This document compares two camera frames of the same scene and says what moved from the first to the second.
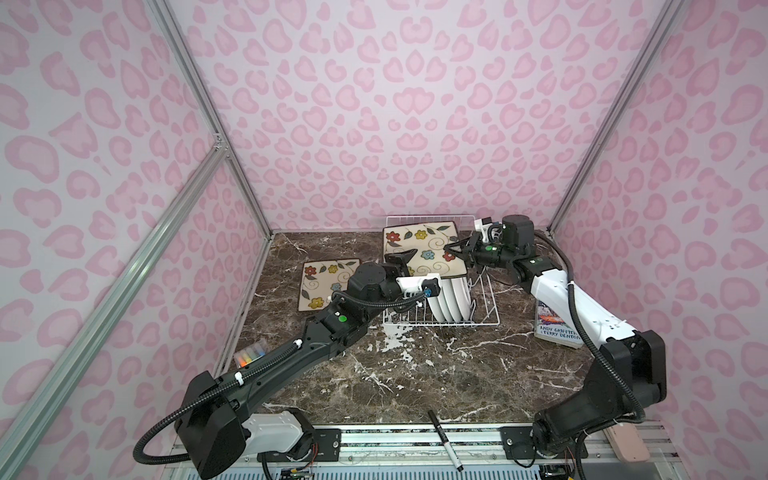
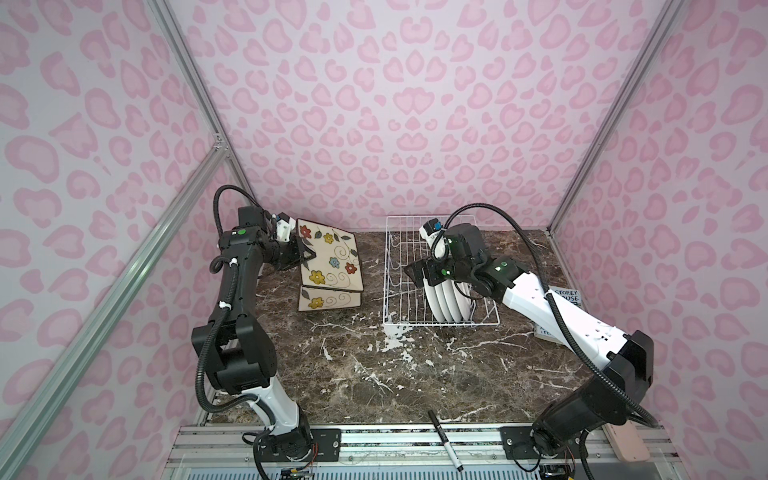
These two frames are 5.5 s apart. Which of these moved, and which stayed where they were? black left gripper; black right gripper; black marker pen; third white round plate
Moved: black left gripper; black right gripper
Stayed: black marker pen; third white round plate
